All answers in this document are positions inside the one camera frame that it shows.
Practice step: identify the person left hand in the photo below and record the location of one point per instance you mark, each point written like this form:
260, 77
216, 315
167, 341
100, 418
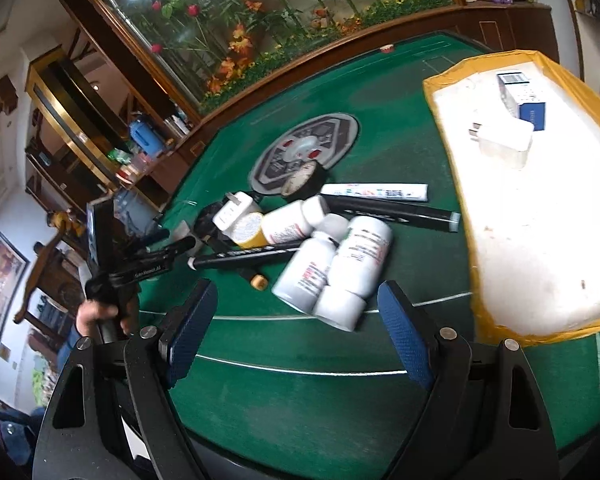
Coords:
93, 312

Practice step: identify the red white dice chip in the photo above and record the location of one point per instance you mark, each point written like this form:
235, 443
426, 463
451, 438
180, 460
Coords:
387, 48

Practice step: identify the white tube blue print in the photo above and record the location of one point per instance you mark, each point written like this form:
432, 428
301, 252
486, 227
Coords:
407, 192

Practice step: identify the white power adapter plug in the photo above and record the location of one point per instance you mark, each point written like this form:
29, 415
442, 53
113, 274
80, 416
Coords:
238, 204

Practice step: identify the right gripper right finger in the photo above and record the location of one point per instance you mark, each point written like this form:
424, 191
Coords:
439, 364

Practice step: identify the black pen white tip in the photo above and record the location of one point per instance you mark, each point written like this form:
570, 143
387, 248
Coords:
234, 259

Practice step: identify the large white pill bottle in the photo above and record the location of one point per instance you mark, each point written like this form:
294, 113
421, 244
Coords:
361, 256

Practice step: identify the black tape roll white core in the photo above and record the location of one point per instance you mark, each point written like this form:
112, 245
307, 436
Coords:
304, 183

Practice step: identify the blue water jug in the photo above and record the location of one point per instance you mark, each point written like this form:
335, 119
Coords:
146, 138

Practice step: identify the flower display glass case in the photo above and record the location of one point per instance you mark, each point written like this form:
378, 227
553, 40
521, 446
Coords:
207, 51

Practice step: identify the white pill bottle pink label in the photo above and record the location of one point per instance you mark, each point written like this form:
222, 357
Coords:
305, 275

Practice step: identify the yellow storage box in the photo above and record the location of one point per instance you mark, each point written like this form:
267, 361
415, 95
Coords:
530, 200

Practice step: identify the small white pill bottle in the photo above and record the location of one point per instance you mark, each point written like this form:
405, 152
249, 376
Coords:
339, 308

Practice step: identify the long black tube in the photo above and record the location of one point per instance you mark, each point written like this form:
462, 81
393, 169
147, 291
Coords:
396, 212

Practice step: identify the white pill bottle orange label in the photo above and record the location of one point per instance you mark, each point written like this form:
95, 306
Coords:
295, 221

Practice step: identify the white and blue carton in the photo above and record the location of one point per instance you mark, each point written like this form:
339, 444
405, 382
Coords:
523, 98

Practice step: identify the yellow bottle white lid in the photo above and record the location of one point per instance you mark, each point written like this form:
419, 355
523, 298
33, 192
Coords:
247, 231

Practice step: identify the round mahjong control panel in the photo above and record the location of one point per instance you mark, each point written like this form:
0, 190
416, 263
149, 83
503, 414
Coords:
325, 139

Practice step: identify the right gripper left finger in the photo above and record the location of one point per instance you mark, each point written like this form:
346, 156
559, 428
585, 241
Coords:
155, 359

